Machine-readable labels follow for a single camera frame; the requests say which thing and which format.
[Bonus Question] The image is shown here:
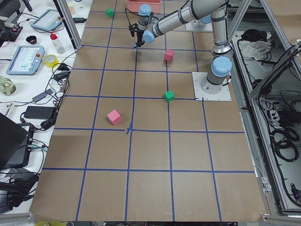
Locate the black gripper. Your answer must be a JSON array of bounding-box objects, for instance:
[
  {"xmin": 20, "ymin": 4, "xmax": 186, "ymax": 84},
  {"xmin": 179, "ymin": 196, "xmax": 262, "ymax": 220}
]
[{"xmin": 136, "ymin": 29, "xmax": 145, "ymax": 47}]

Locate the pink cube centre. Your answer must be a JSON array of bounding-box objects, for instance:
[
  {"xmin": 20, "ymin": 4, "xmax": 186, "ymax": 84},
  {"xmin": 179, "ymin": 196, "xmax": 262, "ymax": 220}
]
[{"xmin": 164, "ymin": 49, "xmax": 174, "ymax": 62}]

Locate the pink cube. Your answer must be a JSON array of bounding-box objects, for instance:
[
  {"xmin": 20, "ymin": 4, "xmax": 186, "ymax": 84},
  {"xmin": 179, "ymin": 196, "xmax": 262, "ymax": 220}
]
[
  {"xmin": 164, "ymin": 49, "xmax": 174, "ymax": 62},
  {"xmin": 107, "ymin": 110, "xmax": 122, "ymax": 125}
]

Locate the pink plastic bin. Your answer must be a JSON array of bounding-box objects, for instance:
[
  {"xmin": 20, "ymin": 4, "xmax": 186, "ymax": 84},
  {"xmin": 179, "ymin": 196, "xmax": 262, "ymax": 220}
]
[{"xmin": 126, "ymin": 0, "xmax": 162, "ymax": 14}]

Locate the green cube near bin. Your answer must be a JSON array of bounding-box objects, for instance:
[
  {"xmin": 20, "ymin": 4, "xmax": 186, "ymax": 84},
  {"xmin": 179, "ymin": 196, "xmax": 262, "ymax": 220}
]
[{"xmin": 106, "ymin": 8, "xmax": 114, "ymax": 18}]

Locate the green cube near base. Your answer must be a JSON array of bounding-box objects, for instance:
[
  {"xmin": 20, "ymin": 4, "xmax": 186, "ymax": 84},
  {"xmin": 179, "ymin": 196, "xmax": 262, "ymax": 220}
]
[{"xmin": 164, "ymin": 90, "xmax": 174, "ymax": 103}]

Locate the pink cube far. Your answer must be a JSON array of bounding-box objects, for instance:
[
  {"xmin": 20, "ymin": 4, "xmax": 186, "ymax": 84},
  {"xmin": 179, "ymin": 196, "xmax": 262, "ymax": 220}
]
[{"xmin": 107, "ymin": 110, "xmax": 122, "ymax": 125}]

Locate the red capped squeeze bottle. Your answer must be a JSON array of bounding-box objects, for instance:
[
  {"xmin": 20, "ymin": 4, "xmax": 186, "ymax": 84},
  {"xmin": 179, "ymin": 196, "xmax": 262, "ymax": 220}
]
[{"xmin": 50, "ymin": 32, "xmax": 66, "ymax": 54}]

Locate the yellow tape roll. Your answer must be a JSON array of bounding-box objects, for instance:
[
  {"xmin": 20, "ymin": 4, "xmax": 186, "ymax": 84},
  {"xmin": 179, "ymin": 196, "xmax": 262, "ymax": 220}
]
[{"xmin": 42, "ymin": 55, "xmax": 59, "ymax": 68}]

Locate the teach pendant far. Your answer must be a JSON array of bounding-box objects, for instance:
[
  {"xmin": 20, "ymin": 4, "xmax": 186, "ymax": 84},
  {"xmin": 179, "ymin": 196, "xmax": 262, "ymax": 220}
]
[{"xmin": 30, "ymin": 9, "xmax": 62, "ymax": 32}]

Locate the teach pendant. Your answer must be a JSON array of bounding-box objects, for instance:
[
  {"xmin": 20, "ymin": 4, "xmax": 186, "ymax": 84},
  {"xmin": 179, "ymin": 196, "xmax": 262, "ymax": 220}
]
[
  {"xmin": 30, "ymin": 9, "xmax": 62, "ymax": 32},
  {"xmin": 6, "ymin": 46, "xmax": 45, "ymax": 75}
]

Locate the black bowl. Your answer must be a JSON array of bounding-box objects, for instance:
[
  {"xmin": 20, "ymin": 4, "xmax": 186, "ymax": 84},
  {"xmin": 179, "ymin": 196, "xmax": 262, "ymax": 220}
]
[{"xmin": 25, "ymin": 35, "xmax": 37, "ymax": 45}]

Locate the teach pendant near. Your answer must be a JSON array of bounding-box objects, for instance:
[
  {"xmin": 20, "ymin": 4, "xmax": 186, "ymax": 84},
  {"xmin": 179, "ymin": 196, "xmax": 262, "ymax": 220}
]
[{"xmin": 6, "ymin": 46, "xmax": 45, "ymax": 75}]

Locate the black power adapter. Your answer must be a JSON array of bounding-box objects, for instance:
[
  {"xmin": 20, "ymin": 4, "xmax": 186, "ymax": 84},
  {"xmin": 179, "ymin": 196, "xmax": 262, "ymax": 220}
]
[{"xmin": 24, "ymin": 106, "xmax": 54, "ymax": 120}]

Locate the black laptop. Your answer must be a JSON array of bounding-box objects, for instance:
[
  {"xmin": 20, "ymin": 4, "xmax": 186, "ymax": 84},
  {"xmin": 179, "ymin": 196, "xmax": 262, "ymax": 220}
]
[{"xmin": 0, "ymin": 114, "xmax": 34, "ymax": 170}]

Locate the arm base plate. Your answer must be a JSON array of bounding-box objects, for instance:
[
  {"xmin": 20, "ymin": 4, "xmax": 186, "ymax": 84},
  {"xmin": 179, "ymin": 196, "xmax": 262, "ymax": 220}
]
[
  {"xmin": 185, "ymin": 20, "xmax": 213, "ymax": 32},
  {"xmin": 192, "ymin": 72, "xmax": 232, "ymax": 102}
]

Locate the aluminium profile post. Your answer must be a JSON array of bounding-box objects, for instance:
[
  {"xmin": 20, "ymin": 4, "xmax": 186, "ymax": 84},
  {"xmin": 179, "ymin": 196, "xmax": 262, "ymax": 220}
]
[{"xmin": 53, "ymin": 0, "xmax": 82, "ymax": 50}]

